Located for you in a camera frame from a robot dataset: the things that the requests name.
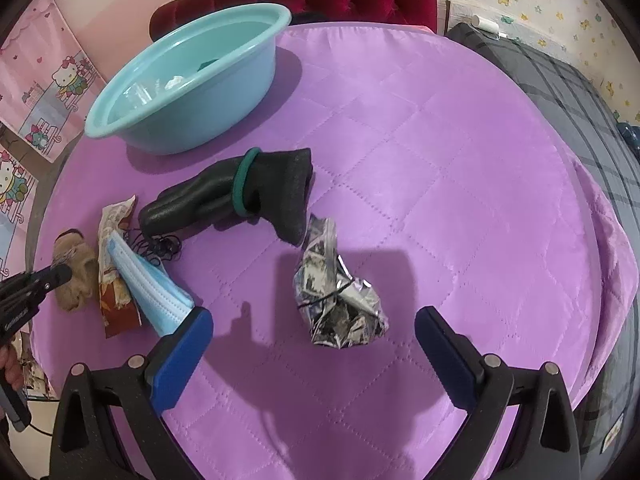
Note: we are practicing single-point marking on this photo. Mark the blue face mask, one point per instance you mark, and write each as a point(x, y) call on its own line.
point(155, 290)

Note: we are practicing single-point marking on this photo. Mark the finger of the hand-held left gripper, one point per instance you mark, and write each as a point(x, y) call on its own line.
point(55, 276)

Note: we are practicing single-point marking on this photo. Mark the silver foil wrapper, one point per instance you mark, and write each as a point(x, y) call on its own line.
point(340, 300)

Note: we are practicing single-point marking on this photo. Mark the grey plaid bed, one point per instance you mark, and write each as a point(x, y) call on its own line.
point(550, 70)

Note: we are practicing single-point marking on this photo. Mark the purple quilted table cover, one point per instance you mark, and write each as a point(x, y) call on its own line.
point(450, 185)

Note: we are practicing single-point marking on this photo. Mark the blue starred cloth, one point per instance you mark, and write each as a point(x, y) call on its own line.
point(631, 134)

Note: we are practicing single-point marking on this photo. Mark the green elastic band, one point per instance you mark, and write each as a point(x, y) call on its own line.
point(240, 180)

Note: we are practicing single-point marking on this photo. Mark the grey underlay cloth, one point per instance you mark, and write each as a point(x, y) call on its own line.
point(42, 200)

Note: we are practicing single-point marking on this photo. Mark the person's left hand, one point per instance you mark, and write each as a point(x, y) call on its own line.
point(11, 365)

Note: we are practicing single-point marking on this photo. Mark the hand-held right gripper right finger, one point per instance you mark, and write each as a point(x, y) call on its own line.
point(445, 355)

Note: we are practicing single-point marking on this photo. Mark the pink cartoon curtain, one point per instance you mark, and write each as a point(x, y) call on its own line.
point(12, 195)
point(50, 85)

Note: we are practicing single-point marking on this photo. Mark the white wrap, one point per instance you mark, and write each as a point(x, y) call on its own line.
point(175, 81)

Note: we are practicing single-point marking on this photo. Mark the black rubber glove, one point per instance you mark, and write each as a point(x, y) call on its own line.
point(200, 195)

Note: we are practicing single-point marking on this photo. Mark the brown and white snack packet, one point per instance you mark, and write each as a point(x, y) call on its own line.
point(115, 305)

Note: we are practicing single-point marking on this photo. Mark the white bottle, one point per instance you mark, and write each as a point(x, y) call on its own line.
point(485, 25)

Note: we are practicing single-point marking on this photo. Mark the beige sock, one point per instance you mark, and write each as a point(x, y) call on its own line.
point(82, 270)

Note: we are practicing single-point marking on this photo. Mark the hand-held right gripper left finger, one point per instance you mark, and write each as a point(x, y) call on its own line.
point(182, 355)

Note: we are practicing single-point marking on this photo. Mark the teal plastic basin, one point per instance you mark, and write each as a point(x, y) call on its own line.
point(210, 90)

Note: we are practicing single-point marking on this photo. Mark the patterned fabric pile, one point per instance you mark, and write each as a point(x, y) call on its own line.
point(35, 375)

